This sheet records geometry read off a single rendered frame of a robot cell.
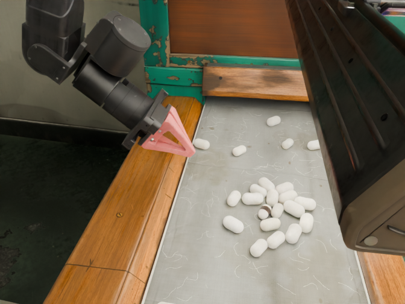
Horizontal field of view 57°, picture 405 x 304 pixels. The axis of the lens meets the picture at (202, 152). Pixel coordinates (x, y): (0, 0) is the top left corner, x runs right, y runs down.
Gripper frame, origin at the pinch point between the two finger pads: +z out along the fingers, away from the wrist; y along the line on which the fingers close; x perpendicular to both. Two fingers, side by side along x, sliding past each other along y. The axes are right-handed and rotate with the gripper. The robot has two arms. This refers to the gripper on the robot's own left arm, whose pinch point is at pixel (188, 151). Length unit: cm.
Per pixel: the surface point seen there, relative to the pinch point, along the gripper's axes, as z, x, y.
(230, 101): 10.4, 7.3, 45.5
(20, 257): -5, 117, 43
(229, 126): 11.0, 6.6, 30.9
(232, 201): 12.2, 3.2, 1.1
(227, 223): 11.9, 3.5, -4.5
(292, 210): 20.0, -3.2, 0.2
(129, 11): -34, 39, 129
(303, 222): 20.8, -4.5, -3.0
